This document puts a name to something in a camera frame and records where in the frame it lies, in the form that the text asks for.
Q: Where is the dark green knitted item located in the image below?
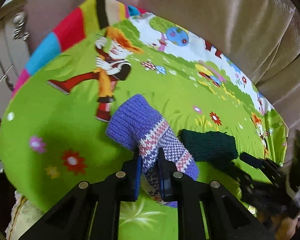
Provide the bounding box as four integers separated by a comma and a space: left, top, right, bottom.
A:
178, 129, 238, 162

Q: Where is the purple patterned knitted sock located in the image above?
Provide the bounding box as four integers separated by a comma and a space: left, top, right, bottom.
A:
106, 94, 199, 207

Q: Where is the person's right hand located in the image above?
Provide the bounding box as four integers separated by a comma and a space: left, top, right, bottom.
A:
257, 211, 300, 240

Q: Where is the striped gold sofa cushion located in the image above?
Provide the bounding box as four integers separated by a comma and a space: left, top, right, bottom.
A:
5, 191, 44, 240

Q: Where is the green cartoon play mat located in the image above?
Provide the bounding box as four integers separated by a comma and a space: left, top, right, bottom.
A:
0, 0, 287, 212

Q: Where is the white cabinet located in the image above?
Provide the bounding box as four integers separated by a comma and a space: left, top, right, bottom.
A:
0, 0, 37, 165

